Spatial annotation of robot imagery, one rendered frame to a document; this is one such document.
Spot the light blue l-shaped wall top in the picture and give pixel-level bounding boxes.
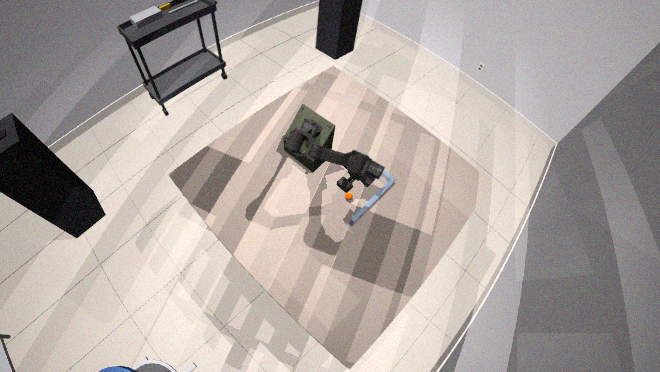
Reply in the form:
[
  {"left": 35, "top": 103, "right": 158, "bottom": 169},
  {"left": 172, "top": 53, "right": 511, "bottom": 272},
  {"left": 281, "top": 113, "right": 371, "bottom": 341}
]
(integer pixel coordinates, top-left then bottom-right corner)
[{"left": 349, "top": 170, "right": 396, "bottom": 227}]

